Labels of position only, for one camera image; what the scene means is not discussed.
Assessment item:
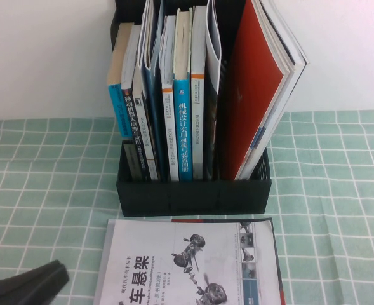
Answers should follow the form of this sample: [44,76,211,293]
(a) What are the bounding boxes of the white black spine robot book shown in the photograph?
[120,24,154,182]

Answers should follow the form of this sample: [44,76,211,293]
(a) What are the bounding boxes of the cyan spine book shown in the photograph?
[106,22,145,182]

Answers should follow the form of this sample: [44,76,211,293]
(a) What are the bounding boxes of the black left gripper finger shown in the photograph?
[0,259,61,305]
[23,265,70,305]

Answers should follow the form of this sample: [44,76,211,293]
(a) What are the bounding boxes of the black mesh book holder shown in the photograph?
[109,0,272,217]

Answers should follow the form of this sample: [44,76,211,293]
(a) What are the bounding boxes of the green white checked tablecloth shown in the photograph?
[0,109,374,305]

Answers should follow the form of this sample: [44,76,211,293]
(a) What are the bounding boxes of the white spine book black logo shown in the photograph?
[132,63,161,182]

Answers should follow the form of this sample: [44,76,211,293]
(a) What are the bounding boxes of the blue spine mechanical design book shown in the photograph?
[173,8,194,182]

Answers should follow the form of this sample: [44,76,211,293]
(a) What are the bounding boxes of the dark cover thin magazine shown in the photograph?
[262,0,310,69]

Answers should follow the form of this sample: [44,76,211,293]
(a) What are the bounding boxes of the white spine car suspension book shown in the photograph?
[94,218,284,305]

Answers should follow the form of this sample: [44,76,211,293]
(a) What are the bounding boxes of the white curved thin booklet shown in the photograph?
[138,0,157,71]

